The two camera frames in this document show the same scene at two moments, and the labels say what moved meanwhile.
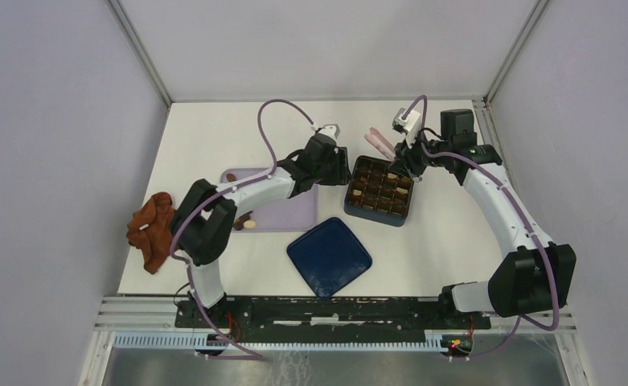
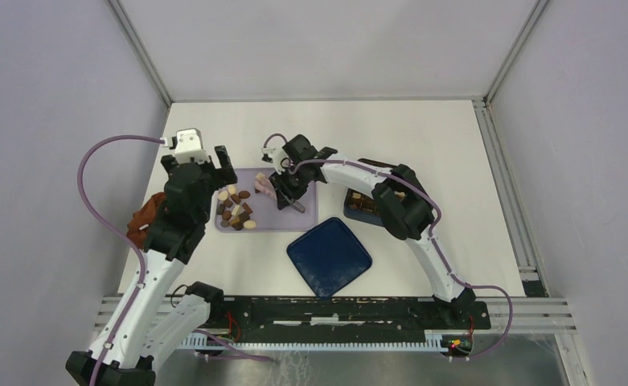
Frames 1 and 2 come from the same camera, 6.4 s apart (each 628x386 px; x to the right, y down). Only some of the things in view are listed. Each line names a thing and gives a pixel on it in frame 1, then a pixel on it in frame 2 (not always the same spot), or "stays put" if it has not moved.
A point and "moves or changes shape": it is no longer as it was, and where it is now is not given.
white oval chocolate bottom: x=249 y=223 stays put
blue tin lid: x=329 y=256 stays put
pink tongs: x=382 y=144 moves or changes shape
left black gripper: x=342 y=174 to x=221 y=176
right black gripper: x=405 y=158 to x=281 y=181
